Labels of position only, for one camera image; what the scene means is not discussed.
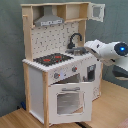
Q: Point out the black toy faucet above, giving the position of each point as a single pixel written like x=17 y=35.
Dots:
x=74 y=39

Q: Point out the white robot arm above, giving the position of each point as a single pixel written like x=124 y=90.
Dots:
x=115 y=54

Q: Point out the white oven door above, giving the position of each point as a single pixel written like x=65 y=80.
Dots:
x=71 y=102

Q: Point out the stove knob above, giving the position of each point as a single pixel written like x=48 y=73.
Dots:
x=56 y=75
x=74 y=69

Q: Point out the white dishwasher door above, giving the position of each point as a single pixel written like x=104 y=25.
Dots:
x=91 y=72

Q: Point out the grey range hood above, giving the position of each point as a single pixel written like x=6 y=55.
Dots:
x=48 y=18

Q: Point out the white microwave door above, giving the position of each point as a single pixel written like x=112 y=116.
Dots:
x=96 y=11

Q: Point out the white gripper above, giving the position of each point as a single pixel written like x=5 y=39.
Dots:
x=94 y=48

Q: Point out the black stove top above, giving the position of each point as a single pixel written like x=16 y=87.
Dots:
x=52 y=59

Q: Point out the wooden toy kitchen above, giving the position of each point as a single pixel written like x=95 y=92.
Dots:
x=46 y=40

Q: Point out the metal sink basin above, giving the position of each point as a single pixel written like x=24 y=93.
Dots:
x=77 y=51

